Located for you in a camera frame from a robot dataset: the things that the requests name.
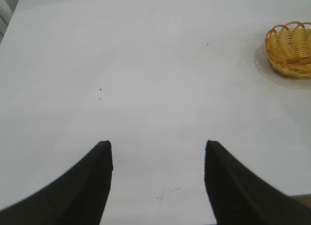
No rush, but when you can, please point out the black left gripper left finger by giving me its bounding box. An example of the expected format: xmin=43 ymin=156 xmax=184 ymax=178
xmin=0 ymin=140 xmax=114 ymax=225

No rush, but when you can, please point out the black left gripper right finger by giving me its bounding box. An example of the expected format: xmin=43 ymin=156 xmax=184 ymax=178
xmin=205 ymin=139 xmax=311 ymax=225

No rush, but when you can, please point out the clear plastic plate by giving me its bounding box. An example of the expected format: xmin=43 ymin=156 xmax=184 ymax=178
xmin=254 ymin=44 xmax=311 ymax=89

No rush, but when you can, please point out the yellow woven basket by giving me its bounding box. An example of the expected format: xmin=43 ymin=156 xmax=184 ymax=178
xmin=264 ymin=21 xmax=311 ymax=79

